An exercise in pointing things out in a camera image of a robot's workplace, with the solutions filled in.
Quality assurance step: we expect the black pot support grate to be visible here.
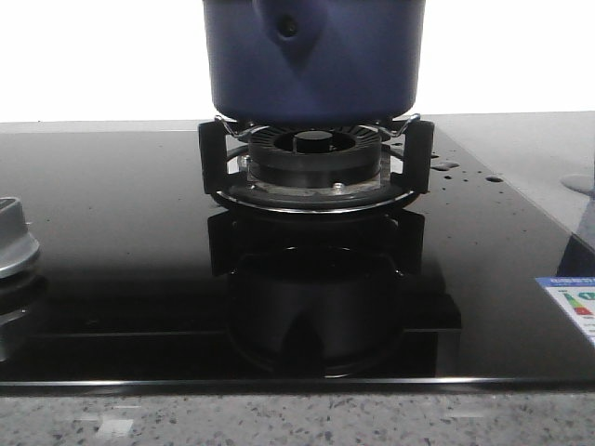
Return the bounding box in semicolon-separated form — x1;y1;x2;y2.
198;114;434;215

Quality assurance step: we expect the blue cooking pot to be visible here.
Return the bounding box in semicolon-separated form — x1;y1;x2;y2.
203;0;426;125

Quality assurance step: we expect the black gas burner head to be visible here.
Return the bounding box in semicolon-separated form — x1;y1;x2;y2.
248;125;382;188

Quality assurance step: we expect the black glass gas cooktop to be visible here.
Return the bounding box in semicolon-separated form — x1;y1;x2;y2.
1;130;594;395

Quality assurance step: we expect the silver stove control knob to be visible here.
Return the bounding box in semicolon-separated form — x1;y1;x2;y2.
1;197;40;279

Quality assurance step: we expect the energy rating label sticker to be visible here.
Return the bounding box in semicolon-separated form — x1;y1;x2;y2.
535;277;595;346

